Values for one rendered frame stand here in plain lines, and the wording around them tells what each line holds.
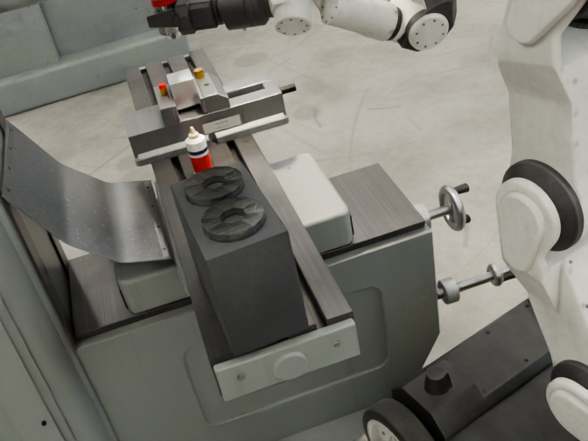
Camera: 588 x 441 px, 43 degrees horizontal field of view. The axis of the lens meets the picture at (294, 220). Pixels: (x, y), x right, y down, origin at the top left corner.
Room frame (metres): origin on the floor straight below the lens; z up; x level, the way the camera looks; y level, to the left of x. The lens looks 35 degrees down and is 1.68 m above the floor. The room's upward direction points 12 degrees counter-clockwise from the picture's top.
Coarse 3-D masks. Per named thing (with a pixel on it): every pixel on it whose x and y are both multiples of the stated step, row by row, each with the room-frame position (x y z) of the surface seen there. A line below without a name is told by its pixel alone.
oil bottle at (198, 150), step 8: (192, 128) 1.33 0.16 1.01; (192, 136) 1.32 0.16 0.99; (200, 136) 1.32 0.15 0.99; (192, 144) 1.31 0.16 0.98; (200, 144) 1.31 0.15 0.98; (192, 152) 1.31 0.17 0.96; (200, 152) 1.31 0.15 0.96; (208, 152) 1.32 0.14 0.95; (192, 160) 1.31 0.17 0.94; (200, 160) 1.31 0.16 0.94; (208, 160) 1.32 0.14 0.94; (192, 168) 1.32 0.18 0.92; (200, 168) 1.31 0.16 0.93
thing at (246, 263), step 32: (192, 192) 0.94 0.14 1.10; (224, 192) 0.92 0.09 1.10; (256, 192) 0.92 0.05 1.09; (192, 224) 0.87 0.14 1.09; (224, 224) 0.84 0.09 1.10; (256, 224) 0.83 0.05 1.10; (192, 256) 0.98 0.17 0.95; (224, 256) 0.79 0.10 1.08; (256, 256) 0.80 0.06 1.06; (288, 256) 0.81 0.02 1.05; (224, 288) 0.79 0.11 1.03; (256, 288) 0.80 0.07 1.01; (288, 288) 0.81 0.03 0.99; (224, 320) 0.79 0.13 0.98; (256, 320) 0.80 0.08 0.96; (288, 320) 0.81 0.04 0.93
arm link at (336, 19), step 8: (312, 0) 1.34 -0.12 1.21; (320, 0) 1.33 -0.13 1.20; (328, 0) 1.32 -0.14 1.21; (336, 0) 1.29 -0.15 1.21; (344, 0) 1.29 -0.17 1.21; (320, 8) 1.33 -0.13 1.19; (328, 8) 1.31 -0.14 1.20; (336, 8) 1.28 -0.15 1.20; (344, 8) 1.28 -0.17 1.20; (320, 16) 1.33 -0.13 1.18; (328, 16) 1.30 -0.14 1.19; (336, 16) 1.28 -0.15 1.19; (344, 16) 1.28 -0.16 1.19; (328, 24) 1.30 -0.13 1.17; (336, 24) 1.29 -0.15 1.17
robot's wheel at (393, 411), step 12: (372, 408) 0.91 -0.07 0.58; (384, 408) 0.89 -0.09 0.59; (396, 408) 0.88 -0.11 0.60; (372, 420) 0.90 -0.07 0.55; (384, 420) 0.87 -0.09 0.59; (396, 420) 0.86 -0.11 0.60; (408, 420) 0.85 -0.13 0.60; (372, 432) 0.92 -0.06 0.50; (384, 432) 0.90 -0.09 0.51; (396, 432) 0.84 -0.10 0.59; (408, 432) 0.83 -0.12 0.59; (420, 432) 0.83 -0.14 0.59
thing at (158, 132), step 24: (168, 96) 1.49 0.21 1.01; (240, 96) 1.50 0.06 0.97; (264, 96) 1.48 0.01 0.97; (144, 120) 1.49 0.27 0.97; (168, 120) 1.44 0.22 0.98; (192, 120) 1.45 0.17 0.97; (216, 120) 1.45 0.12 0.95; (240, 120) 1.46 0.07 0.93; (264, 120) 1.47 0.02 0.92; (288, 120) 1.47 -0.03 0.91; (144, 144) 1.43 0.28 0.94; (168, 144) 1.44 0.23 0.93
